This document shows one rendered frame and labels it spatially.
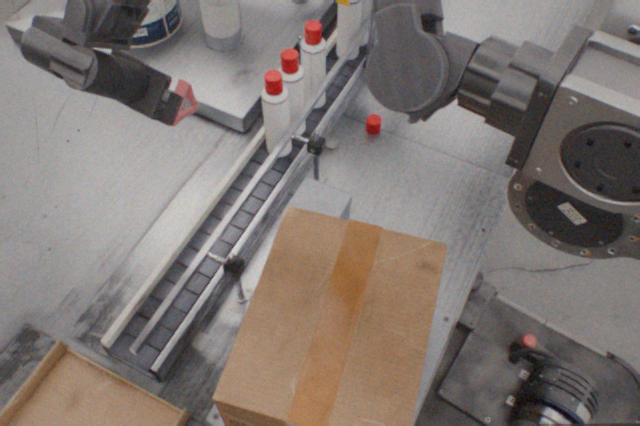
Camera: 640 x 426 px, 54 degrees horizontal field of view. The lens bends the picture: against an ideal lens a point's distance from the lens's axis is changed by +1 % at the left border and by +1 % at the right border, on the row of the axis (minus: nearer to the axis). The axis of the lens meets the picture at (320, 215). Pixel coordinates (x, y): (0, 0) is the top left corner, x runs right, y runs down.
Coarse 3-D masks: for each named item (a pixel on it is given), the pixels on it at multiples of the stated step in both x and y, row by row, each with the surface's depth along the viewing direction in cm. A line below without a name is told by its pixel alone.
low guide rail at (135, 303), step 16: (336, 32) 143; (256, 144) 125; (240, 160) 122; (224, 192) 120; (208, 208) 116; (192, 224) 114; (176, 240) 112; (176, 256) 112; (160, 272) 108; (144, 288) 106; (128, 304) 105; (128, 320) 105; (112, 336) 102
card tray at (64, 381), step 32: (64, 352) 109; (32, 384) 104; (64, 384) 105; (96, 384) 105; (128, 384) 105; (0, 416) 99; (32, 416) 102; (64, 416) 102; (96, 416) 102; (128, 416) 102; (160, 416) 102
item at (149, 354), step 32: (352, 64) 142; (256, 160) 127; (288, 160) 127; (256, 192) 122; (192, 256) 114; (224, 256) 114; (160, 288) 110; (192, 288) 110; (128, 352) 104; (160, 352) 104
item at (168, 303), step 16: (352, 48) 133; (336, 64) 131; (320, 96) 126; (304, 112) 123; (272, 160) 116; (256, 176) 114; (240, 208) 111; (224, 224) 108; (208, 240) 106; (192, 272) 103; (176, 288) 101; (160, 320) 99; (144, 336) 97
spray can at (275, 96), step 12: (276, 72) 112; (276, 84) 111; (264, 96) 114; (276, 96) 113; (288, 96) 115; (264, 108) 116; (276, 108) 115; (288, 108) 117; (264, 120) 120; (276, 120) 117; (288, 120) 120; (276, 132) 120; (276, 144) 123; (288, 144) 125
